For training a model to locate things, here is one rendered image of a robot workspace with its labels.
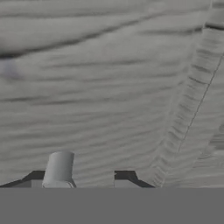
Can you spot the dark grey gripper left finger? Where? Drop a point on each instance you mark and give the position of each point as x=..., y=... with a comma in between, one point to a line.
x=34, y=175

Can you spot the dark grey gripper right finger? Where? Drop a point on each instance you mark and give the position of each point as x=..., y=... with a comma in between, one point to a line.
x=125, y=175

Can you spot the grey wood drawer front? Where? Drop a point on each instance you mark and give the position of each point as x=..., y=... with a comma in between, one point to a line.
x=204, y=140

